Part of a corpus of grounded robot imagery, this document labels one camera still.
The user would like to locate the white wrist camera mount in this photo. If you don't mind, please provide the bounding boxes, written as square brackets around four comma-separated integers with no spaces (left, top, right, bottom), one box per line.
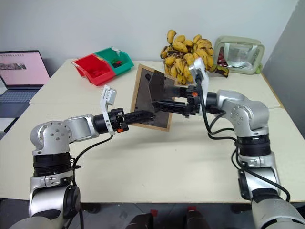
[189,57,210,91]
[100,84,118,137]

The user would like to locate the green clear zip pouch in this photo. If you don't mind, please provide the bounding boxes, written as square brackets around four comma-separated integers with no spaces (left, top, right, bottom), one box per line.
[213,35,266,76]

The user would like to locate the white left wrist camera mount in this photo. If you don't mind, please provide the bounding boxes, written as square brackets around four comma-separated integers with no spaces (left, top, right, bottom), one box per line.
[100,84,118,137]

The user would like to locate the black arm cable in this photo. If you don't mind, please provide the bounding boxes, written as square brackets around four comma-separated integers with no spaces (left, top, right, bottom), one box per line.
[194,73,291,202]
[70,135,113,229]

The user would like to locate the yellow banana bunch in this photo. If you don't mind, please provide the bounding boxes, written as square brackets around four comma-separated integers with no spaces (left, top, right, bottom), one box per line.
[160,29,215,86]

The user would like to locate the dark rounded shape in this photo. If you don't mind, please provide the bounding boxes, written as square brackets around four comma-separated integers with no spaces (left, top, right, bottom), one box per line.
[129,212,154,229]

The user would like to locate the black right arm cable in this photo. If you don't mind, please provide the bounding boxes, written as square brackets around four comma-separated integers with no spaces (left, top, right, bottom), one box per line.
[194,73,291,202]

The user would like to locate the red plastic parts bin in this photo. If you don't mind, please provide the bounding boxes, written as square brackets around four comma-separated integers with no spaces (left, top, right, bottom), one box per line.
[71,53,116,87]

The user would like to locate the green plastic parts bin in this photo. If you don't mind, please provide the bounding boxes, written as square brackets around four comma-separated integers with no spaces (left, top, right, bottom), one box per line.
[95,47,134,76]

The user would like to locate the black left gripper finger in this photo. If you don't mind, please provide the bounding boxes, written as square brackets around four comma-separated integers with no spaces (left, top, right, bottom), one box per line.
[123,110,156,120]
[125,116,157,125]

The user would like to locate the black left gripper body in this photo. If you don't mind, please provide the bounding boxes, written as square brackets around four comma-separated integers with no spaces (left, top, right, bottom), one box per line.
[108,107,130,133]

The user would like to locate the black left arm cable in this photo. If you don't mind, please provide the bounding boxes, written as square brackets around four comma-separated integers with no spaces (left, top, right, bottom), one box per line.
[70,135,113,229]

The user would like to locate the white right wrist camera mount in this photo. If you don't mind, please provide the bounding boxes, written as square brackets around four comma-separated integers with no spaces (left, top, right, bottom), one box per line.
[189,57,210,91]

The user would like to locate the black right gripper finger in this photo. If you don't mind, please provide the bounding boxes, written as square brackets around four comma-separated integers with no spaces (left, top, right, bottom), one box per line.
[174,86,191,98]
[152,99,187,115]

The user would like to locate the blackened loose banana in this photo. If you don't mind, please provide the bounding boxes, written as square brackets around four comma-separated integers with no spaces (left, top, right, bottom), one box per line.
[209,63,230,78]

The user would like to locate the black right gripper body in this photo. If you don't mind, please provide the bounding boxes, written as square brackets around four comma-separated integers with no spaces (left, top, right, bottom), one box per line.
[184,84,202,118]

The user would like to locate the open grey laptop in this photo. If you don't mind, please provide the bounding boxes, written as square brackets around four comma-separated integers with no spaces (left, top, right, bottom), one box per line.
[0,50,51,118]

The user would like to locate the small parts in green bin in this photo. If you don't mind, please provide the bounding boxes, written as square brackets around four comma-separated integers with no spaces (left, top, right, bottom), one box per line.
[110,56,124,67]

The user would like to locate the wooden picture frame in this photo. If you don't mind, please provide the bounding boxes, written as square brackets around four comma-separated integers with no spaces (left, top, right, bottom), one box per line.
[130,63,177,132]

